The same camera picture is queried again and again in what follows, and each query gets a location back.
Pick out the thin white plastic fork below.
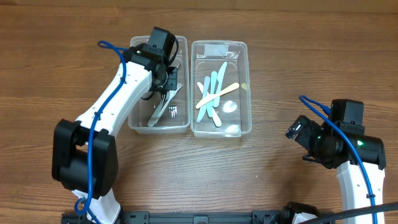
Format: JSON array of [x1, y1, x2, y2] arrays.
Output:
[[155, 83, 183, 124]]

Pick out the black handled metal fork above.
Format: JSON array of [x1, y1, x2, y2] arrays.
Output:
[[169, 105, 177, 119]]

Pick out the white plastic knife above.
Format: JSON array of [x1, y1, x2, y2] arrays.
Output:
[[197, 76, 211, 123], [197, 82, 222, 128]]

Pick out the pale blue plastic knife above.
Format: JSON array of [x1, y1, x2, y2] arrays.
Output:
[[206, 71, 218, 118]]

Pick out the beige plastic knife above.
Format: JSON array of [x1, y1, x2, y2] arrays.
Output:
[[195, 83, 240, 109]]

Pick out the light blue plastic knife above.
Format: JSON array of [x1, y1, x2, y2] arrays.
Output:
[[213, 62, 228, 108]]

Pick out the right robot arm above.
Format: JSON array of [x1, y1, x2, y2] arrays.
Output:
[[285, 99, 386, 210]]

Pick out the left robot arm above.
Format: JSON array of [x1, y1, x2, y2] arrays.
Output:
[[52, 27, 179, 223]]

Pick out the right clear plastic container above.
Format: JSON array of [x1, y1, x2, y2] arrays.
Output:
[[190, 40, 252, 138]]

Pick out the black cable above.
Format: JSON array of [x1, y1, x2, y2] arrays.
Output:
[[298, 202, 398, 224]]

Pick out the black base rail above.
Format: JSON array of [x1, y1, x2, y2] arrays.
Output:
[[61, 210, 296, 224]]

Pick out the left blue cable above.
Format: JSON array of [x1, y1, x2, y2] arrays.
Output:
[[73, 40, 130, 224]]

